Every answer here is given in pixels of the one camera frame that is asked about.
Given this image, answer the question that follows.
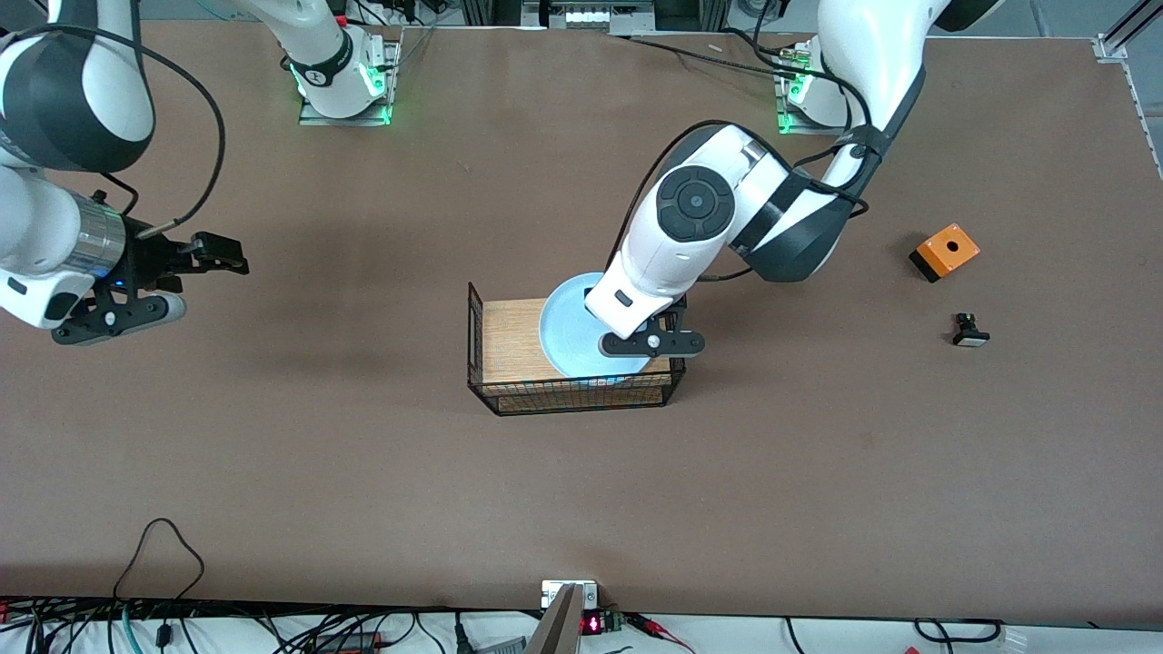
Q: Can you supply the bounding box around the light blue round plate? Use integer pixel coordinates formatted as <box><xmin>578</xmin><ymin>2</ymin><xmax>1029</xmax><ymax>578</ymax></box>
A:
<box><xmin>539</xmin><ymin>271</ymin><xmax>675</xmax><ymax>380</ymax></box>

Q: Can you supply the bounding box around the wooden board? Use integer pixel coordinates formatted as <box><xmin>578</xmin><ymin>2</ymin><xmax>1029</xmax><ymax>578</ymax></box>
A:
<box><xmin>481</xmin><ymin>298</ymin><xmax>673</xmax><ymax>407</ymax></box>

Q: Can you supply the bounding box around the red clip lead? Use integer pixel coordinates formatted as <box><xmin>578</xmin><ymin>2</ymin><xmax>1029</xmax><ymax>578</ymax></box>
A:
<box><xmin>627</xmin><ymin>613</ymin><xmax>696</xmax><ymax>654</ymax></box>

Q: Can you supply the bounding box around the grey metal bar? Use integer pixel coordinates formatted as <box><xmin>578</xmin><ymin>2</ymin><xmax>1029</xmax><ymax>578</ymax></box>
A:
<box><xmin>525</xmin><ymin>584</ymin><xmax>582</xmax><ymax>654</ymax></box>

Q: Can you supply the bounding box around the black power adapter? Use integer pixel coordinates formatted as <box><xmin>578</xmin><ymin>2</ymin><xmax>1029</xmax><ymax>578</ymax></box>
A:
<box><xmin>313</xmin><ymin>631</ymin><xmax>383</xmax><ymax>653</ymax></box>

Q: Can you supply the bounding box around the aluminium corner profile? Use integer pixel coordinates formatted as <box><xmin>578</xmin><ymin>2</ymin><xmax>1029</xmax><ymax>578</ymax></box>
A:
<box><xmin>1095</xmin><ymin>0</ymin><xmax>1163</xmax><ymax>173</ymax></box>

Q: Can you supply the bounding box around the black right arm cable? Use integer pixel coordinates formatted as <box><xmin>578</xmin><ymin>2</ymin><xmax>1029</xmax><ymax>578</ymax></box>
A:
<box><xmin>0</xmin><ymin>23</ymin><xmax>226</xmax><ymax>242</ymax></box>

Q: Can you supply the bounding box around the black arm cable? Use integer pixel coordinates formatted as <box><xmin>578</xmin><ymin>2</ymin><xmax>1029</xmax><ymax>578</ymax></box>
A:
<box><xmin>718</xmin><ymin>27</ymin><xmax>873</xmax><ymax>282</ymax></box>
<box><xmin>0</xmin><ymin>23</ymin><xmax>226</xmax><ymax>242</ymax></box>

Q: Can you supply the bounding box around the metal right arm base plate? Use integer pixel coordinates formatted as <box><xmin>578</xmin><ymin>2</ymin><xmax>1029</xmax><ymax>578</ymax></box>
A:
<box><xmin>298</xmin><ymin>36</ymin><xmax>401</xmax><ymax>126</ymax></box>

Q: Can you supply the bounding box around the black wire mesh basket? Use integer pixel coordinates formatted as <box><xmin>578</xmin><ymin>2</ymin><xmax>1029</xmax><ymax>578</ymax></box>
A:
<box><xmin>466</xmin><ymin>280</ymin><xmax>688</xmax><ymax>417</ymax></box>

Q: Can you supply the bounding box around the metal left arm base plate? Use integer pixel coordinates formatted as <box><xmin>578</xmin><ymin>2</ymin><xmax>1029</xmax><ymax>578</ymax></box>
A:
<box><xmin>774</xmin><ymin>45</ymin><xmax>855</xmax><ymax>137</ymax></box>

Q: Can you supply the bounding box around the looped black cable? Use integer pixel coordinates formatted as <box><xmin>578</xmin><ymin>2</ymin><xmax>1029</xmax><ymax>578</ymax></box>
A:
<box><xmin>114</xmin><ymin>518</ymin><xmax>205</xmax><ymax>602</ymax></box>

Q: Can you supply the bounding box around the thin black table cable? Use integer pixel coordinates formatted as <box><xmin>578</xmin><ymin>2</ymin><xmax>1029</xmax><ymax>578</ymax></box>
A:
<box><xmin>627</xmin><ymin>35</ymin><xmax>800</xmax><ymax>78</ymax></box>

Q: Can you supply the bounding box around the aluminium frame assembly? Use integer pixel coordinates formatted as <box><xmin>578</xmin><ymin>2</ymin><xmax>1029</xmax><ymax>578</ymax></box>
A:
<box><xmin>520</xmin><ymin>0</ymin><xmax>657</xmax><ymax>34</ymax></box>

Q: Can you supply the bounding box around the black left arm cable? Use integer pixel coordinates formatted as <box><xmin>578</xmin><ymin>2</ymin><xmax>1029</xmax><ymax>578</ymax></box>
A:
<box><xmin>718</xmin><ymin>27</ymin><xmax>873</xmax><ymax>282</ymax></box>

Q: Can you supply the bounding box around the white metal bracket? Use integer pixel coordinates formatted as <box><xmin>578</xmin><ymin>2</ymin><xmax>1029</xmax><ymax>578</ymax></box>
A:
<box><xmin>542</xmin><ymin>580</ymin><xmax>599</xmax><ymax>609</ymax></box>

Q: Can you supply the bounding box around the orange button enclosure box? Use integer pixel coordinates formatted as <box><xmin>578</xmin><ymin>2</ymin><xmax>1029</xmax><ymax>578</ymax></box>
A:
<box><xmin>910</xmin><ymin>223</ymin><xmax>981</xmax><ymax>283</ymax></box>

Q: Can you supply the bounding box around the black curled cable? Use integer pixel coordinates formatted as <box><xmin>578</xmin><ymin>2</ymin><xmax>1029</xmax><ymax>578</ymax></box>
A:
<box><xmin>913</xmin><ymin>618</ymin><xmax>1005</xmax><ymax>644</ymax></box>

